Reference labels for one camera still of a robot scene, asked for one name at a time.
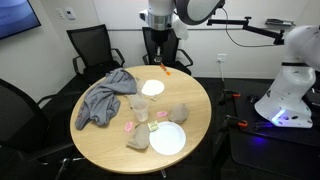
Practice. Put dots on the white power outlet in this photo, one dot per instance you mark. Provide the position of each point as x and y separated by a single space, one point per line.
222 57

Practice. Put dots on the metal table foot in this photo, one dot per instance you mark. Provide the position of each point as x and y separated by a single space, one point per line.
163 173

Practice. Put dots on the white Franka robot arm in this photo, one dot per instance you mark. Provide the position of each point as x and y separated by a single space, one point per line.
160 8

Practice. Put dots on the grey wall tray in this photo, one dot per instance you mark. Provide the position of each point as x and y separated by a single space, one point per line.
280 22

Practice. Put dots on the clear plastic cup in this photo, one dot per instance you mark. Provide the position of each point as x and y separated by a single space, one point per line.
140 111

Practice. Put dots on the wall mounted tv screen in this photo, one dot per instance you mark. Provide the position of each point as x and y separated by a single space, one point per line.
15 16

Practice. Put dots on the brown paper napkin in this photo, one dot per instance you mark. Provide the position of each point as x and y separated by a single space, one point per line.
132 96
179 113
139 137
140 85

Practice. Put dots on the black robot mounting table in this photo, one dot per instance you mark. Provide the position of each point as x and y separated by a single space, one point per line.
283 150

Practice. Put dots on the white round plate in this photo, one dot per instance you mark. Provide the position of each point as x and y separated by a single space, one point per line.
152 87
168 138

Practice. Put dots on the orange marker white end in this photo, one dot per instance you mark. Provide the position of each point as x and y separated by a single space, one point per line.
165 69

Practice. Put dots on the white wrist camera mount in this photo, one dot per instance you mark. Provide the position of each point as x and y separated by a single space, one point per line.
180 30

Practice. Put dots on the small brown sugar packet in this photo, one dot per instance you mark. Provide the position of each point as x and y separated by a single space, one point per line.
155 98

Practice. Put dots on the black articulated camera mount arm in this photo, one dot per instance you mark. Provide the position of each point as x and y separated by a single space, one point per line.
260 30

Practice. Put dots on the white wall thermostat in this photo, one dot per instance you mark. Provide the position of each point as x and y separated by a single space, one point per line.
70 13

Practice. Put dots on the pink sweetener packet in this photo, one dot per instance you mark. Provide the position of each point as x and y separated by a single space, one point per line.
162 113
128 126

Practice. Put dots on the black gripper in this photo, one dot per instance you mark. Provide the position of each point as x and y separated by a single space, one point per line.
160 36

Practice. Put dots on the black mesh office chair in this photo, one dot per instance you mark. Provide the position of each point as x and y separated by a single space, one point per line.
173 51
20 116
90 43

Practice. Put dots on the grey sweatshirt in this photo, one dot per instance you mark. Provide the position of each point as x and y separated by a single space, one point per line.
100 103

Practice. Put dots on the green sweetener packet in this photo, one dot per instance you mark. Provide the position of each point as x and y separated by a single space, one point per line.
153 126

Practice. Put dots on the white light switch plate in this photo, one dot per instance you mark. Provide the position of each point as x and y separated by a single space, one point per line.
60 13

